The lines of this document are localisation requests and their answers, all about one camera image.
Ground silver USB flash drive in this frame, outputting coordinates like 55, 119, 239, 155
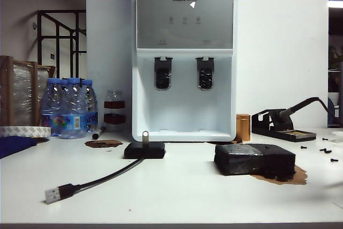
141, 130, 150, 150

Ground black USB hub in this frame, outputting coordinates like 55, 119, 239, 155
123, 143, 166, 160

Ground black sponge block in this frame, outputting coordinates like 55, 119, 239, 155
214, 144, 297, 176

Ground white AUX water dispenser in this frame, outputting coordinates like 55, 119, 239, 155
131, 0, 238, 143

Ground clear bottle red bands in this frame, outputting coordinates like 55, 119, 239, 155
103, 89, 127, 133

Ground gold metal cylinder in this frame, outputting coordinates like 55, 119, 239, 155
236, 113, 252, 142

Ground black marker pen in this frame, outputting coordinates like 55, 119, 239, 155
92, 126, 106, 140

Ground clear water bottle blue cap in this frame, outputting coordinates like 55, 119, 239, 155
61, 78, 69, 98
41, 77, 65, 137
59, 77, 90, 139
80, 78, 99, 134

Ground black soldering iron stand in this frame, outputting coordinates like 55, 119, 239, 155
251, 108, 317, 143

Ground black soldering iron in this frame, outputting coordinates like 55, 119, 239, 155
271, 96, 341, 125

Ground black stair railing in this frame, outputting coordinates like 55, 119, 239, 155
37, 9, 88, 80

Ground white tape roll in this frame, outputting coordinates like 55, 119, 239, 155
0, 125, 52, 139

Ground blue background object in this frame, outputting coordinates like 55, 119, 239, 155
328, 97, 336, 128

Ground blue cloth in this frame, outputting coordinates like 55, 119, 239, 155
0, 135, 39, 160

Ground white plastic piece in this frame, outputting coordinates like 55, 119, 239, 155
328, 130, 343, 143

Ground black USB hub cable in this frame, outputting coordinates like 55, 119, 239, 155
43, 157, 146, 205

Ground wooden frame with plastic wrap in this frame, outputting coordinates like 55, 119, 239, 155
0, 55, 58, 128

